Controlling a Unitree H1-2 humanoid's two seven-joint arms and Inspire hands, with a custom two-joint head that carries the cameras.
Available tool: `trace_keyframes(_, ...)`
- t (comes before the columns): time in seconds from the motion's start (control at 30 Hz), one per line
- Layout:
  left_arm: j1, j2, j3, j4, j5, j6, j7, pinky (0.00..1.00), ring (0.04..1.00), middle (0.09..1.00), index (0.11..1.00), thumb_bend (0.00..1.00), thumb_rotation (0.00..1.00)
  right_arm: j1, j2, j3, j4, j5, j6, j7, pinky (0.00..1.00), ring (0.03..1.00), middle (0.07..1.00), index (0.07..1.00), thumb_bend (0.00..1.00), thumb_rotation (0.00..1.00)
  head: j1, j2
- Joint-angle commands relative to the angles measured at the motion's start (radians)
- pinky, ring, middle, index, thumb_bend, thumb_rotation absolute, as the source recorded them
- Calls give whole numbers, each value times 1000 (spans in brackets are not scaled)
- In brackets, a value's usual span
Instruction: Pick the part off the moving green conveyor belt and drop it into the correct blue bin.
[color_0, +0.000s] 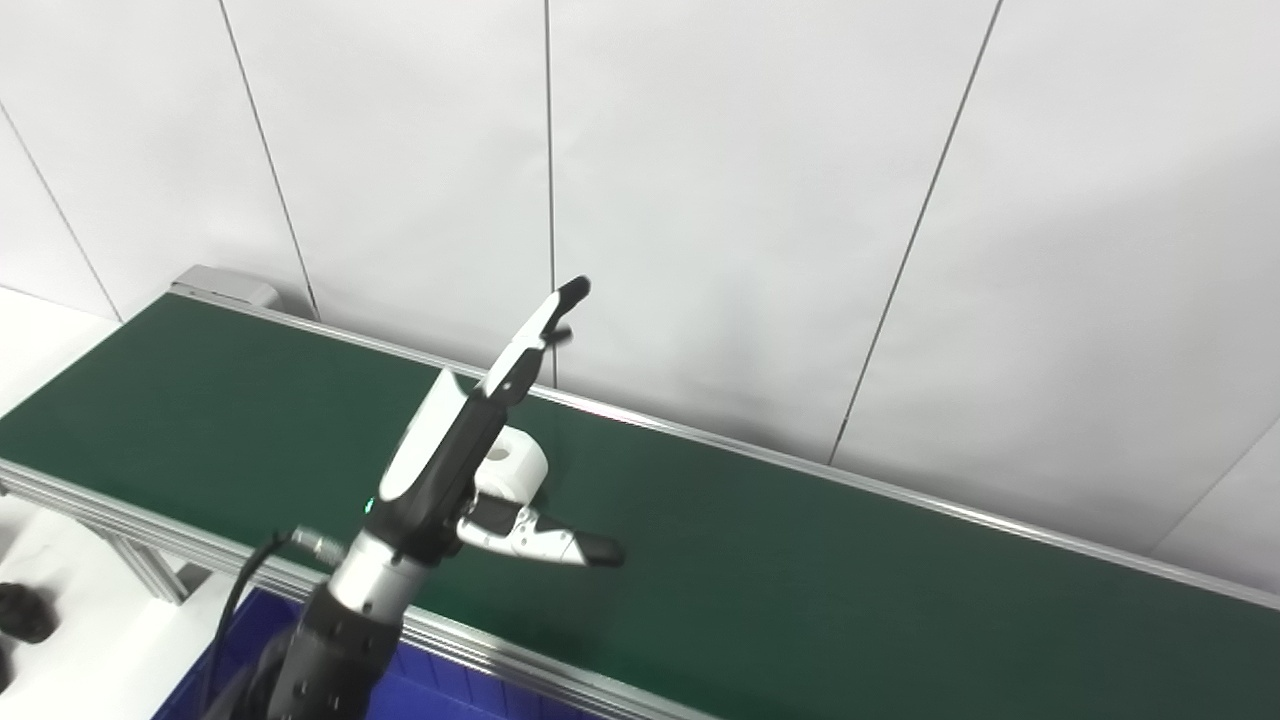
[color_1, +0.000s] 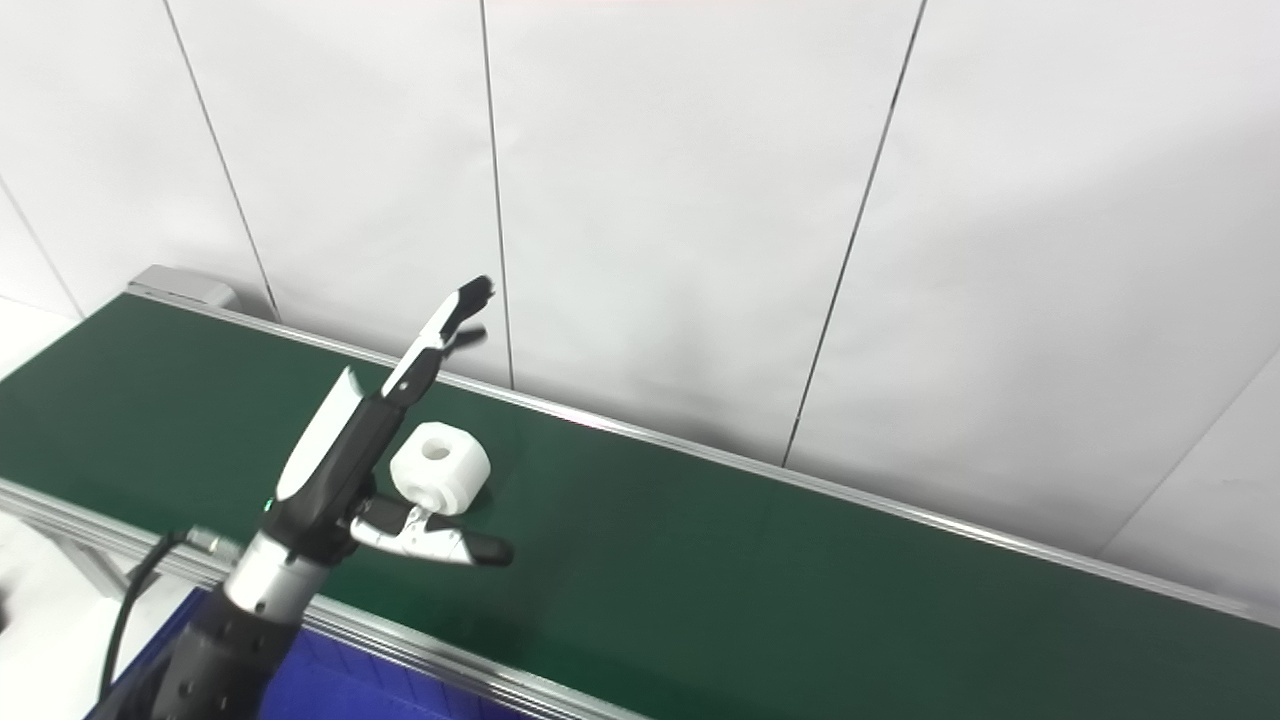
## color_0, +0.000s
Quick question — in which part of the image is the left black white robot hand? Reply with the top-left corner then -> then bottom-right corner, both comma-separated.
364,277 -> 627,569

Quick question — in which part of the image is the black round object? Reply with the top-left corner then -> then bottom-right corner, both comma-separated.
0,583 -> 58,644

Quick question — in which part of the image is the white round plastic part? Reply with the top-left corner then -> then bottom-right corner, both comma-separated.
475,425 -> 549,506

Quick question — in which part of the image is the blue plastic bin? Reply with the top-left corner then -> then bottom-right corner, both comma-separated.
150,588 -> 601,720

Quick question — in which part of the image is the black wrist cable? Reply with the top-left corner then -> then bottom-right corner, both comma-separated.
195,527 -> 347,720

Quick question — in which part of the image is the green conveyor belt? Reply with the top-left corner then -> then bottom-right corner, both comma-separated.
0,293 -> 1280,720
0,265 -> 1280,720

